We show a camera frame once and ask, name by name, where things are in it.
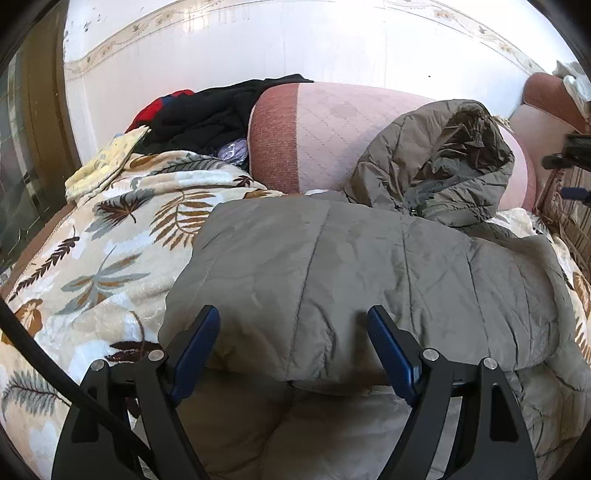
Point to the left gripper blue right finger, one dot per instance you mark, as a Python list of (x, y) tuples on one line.
[(413, 371)]

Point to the yellow cloth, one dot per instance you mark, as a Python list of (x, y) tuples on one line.
[(93, 176)]

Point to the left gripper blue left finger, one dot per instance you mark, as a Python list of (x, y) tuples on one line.
[(172, 373)]

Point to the pink sofa armrest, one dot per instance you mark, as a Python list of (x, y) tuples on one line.
[(309, 136)]

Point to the red garment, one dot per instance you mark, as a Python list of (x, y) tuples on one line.
[(146, 115)]

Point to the striped floral back cushion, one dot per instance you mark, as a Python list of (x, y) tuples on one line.
[(570, 219)]

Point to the wooden glass door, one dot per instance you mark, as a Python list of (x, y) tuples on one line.
[(38, 151)]

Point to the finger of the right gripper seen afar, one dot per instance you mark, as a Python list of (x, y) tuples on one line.
[(576, 194)]

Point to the white crumpled cloth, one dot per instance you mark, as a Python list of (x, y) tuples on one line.
[(575, 81)]

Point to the grey quilted hooded jacket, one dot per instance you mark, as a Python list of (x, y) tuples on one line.
[(293, 388)]

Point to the leaf pattern plush blanket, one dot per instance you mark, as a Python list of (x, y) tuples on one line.
[(108, 273)]

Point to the black garment pile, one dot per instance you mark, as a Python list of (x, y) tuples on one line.
[(205, 121)]

